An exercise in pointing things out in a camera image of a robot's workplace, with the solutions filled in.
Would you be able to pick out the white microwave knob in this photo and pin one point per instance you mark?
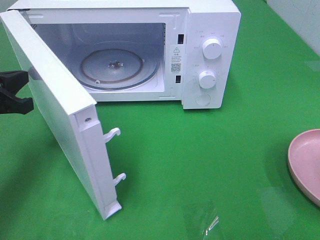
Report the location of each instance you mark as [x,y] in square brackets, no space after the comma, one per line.
[207,79]
[212,48]

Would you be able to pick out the glass microwave turntable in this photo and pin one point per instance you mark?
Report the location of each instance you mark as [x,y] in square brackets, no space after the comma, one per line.
[119,65]

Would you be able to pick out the pink round plate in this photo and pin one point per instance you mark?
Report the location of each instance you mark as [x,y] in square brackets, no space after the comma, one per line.
[304,163]

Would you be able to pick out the white warning sticker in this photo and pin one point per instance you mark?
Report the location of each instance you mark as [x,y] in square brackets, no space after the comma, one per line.
[176,58]

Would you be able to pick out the white microwave oven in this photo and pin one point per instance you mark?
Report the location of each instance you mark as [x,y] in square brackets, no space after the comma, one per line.
[71,27]

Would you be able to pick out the white microwave door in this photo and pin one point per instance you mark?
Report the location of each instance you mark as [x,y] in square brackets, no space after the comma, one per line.
[69,111]

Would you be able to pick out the round white door button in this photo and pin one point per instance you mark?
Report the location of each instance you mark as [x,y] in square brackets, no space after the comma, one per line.
[203,100]

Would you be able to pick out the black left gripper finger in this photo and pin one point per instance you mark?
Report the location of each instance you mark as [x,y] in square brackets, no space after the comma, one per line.
[10,104]
[13,81]

